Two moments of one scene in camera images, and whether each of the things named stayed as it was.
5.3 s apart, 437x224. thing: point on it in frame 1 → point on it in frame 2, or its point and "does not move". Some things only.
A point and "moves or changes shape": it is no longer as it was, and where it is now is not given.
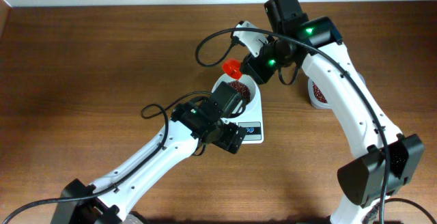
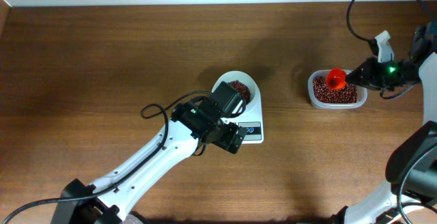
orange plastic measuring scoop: (232, 67) moves or changes shape
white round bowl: (248, 82) does not move
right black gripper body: (249, 67) → (372, 74)
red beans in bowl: (242, 90) does not move
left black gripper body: (233, 138) does not move
